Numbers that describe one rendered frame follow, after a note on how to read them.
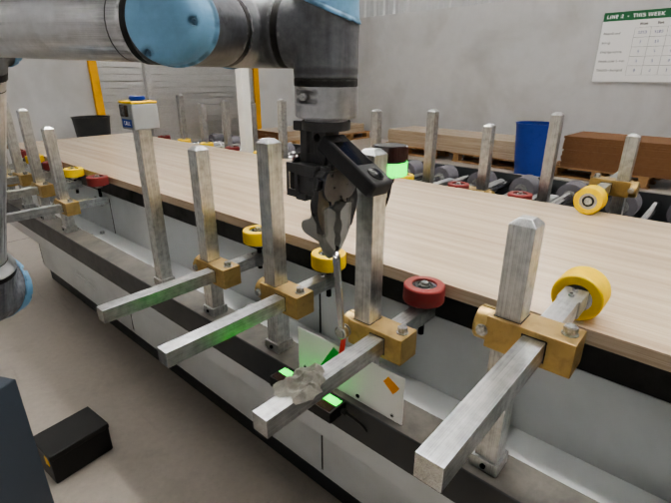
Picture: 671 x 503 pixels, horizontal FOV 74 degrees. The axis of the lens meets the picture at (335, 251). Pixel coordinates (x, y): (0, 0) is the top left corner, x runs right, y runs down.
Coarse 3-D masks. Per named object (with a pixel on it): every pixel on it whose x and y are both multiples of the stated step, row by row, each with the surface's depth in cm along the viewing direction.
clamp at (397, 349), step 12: (348, 312) 83; (348, 324) 82; (360, 324) 80; (372, 324) 79; (384, 324) 79; (396, 324) 79; (348, 336) 82; (360, 336) 80; (384, 336) 76; (396, 336) 76; (408, 336) 76; (384, 348) 77; (396, 348) 75; (408, 348) 77; (396, 360) 76
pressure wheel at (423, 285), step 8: (408, 280) 88; (416, 280) 88; (424, 280) 87; (432, 280) 88; (440, 280) 88; (408, 288) 85; (416, 288) 84; (424, 288) 85; (432, 288) 84; (440, 288) 84; (408, 296) 85; (416, 296) 84; (424, 296) 83; (432, 296) 83; (440, 296) 84; (416, 304) 84; (424, 304) 84; (432, 304) 84; (440, 304) 85
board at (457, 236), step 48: (96, 144) 267; (192, 144) 267; (192, 192) 157; (240, 192) 157; (432, 192) 157; (480, 192) 157; (288, 240) 117; (384, 240) 111; (432, 240) 111; (480, 240) 111; (576, 240) 111; (624, 240) 111; (480, 288) 86; (624, 288) 86; (624, 336) 70
